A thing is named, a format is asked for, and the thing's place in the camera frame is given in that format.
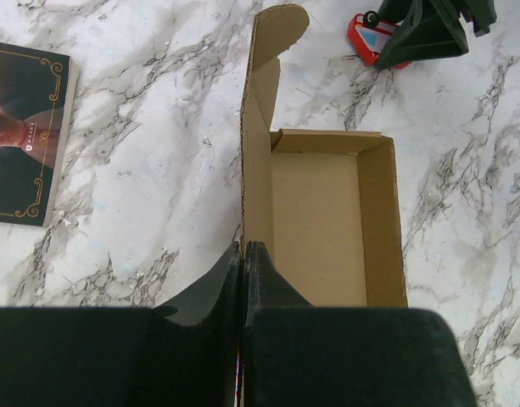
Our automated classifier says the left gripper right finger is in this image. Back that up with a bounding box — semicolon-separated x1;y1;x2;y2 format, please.
241;241;477;406

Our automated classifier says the cardboard box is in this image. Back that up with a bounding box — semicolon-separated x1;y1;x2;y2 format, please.
240;4;407;307

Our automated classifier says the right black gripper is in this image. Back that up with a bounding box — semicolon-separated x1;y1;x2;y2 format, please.
376;0;497;70

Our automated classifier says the dark paperback book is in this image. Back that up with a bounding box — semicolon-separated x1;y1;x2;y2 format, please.
0;42;79;227

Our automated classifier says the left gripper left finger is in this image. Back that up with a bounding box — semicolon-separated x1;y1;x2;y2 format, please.
0;243;241;406

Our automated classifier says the red toy ambulance car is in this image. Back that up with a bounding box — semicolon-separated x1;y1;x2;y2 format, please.
347;10;403;69

